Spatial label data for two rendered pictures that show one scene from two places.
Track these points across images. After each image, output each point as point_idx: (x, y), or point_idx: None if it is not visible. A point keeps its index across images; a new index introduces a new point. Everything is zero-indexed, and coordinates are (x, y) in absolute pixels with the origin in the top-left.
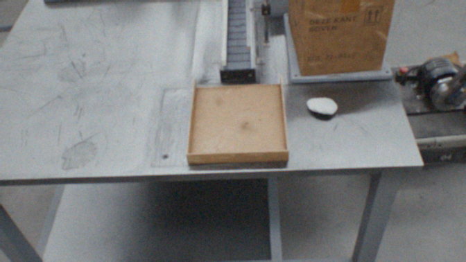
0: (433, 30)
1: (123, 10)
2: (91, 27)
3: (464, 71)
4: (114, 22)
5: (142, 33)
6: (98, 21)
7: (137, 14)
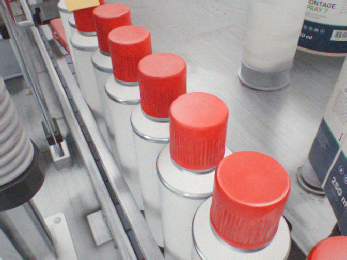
0: None
1: (235, 22)
2: (242, 2)
3: None
4: (225, 10)
5: (174, 9)
6: (247, 7)
7: (208, 22)
